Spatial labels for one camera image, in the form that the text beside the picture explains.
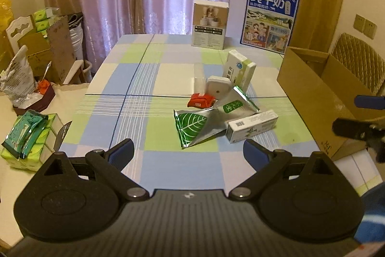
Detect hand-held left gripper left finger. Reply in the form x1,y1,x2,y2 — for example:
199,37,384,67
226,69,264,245
36,138,149,202

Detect white wooden chair part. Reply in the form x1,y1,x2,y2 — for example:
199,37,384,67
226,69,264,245
62,60,87,86

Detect long white green box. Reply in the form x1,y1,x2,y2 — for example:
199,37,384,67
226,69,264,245
225,110,279,144

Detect blue milk carton case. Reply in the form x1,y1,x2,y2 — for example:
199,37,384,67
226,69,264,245
240,0,300,54

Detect white green upright box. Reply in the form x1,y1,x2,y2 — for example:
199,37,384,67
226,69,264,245
223,50,257,92

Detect white square container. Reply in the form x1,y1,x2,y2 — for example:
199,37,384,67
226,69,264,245
206,75,234,100

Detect green tissue packs in box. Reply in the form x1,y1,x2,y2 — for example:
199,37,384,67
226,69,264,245
32,7,61,33

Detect silver pouch green label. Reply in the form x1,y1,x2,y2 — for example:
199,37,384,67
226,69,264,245
211,85,260,118

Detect dark red box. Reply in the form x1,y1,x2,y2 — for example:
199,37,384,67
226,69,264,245
13,85,56,117

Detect white chair back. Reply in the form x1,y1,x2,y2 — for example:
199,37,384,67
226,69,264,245
5,16,36,56

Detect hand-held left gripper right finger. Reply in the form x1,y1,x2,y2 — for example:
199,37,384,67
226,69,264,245
229,139,343,202

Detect white bucket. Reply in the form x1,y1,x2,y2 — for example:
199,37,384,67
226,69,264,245
69,25,85,62

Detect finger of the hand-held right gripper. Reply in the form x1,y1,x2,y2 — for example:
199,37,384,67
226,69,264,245
354,95,385,110
332,117,385,163

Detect brown cardboard storage box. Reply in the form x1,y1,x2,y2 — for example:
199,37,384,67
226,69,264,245
18,31,61,80

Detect white printed plastic bag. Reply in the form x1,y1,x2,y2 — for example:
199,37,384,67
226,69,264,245
0,45,38,105

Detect yellow plastic bag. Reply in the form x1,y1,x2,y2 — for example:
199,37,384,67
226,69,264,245
0,0,15,35

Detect silver bag green leaf print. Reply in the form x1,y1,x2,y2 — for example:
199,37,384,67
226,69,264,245
173,106,232,149

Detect beige product box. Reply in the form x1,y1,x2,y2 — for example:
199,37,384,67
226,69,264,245
192,0,230,50

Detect blue rounded object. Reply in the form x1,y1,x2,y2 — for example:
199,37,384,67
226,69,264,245
353,184,385,250

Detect beige wall socket plate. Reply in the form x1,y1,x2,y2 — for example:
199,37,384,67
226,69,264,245
364,19,378,40
354,14,366,32

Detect red snack packet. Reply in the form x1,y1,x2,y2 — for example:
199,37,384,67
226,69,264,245
187,93,215,109

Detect quilted beige chair cushion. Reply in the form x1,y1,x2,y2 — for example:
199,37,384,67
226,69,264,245
331,33,385,98

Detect brown cardboard sheet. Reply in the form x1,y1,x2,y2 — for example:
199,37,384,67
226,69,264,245
46,16,78,85

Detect clear plastic cup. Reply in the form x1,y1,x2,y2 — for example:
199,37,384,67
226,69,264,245
194,63,211,95

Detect teal wipes packets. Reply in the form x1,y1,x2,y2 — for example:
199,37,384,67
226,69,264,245
1,111,49,160

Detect stack of green tissue packs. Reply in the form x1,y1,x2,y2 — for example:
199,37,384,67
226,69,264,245
0,113,65,172

